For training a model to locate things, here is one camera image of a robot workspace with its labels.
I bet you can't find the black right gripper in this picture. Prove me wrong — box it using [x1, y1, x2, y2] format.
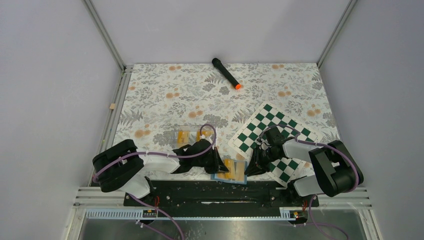
[244, 146, 281, 177]

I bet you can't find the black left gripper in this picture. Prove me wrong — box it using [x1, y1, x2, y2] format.
[192, 147, 229, 175]

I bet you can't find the orange credit card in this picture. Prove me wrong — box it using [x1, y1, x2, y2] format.
[234, 161, 246, 184]
[224, 158, 236, 180]

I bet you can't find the blue card holder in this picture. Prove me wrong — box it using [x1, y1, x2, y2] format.
[211, 158, 247, 185]

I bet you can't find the clear box with orange cards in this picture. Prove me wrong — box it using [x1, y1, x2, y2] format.
[173, 124, 216, 148]

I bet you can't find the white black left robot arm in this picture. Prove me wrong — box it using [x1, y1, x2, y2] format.
[92, 139, 229, 206]

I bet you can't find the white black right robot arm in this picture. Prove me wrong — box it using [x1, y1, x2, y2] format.
[244, 124, 364, 206]

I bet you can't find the green white checkered board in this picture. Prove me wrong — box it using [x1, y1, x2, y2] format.
[228, 102, 324, 187]

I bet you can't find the floral tablecloth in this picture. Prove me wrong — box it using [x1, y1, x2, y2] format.
[113, 63, 340, 162]

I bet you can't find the black marker orange tip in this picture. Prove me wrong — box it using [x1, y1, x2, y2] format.
[211, 58, 242, 90]

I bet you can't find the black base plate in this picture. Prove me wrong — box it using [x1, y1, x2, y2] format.
[141, 180, 312, 217]

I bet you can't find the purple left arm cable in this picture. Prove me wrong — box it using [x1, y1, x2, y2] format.
[92, 123, 218, 185]

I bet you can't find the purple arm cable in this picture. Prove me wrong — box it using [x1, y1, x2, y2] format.
[257, 124, 360, 193]
[92, 123, 218, 185]

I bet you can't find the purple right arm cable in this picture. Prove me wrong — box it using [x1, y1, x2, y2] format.
[257, 124, 360, 193]

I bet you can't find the slotted cable duct rail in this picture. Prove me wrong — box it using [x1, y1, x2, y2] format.
[84, 206, 307, 222]

